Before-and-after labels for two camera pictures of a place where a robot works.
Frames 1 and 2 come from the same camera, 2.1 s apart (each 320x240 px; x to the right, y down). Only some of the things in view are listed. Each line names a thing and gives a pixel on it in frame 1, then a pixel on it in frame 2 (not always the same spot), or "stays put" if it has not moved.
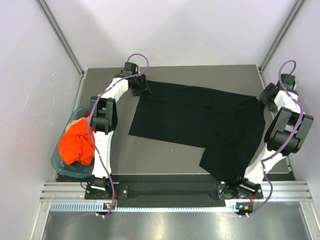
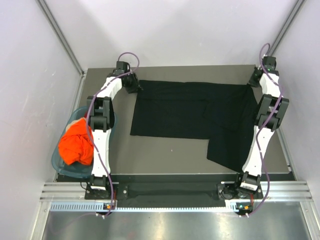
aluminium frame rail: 76,191 stays put
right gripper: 263,96 -> 251,82
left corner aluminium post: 62,36 stays put
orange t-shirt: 75,144 stays put
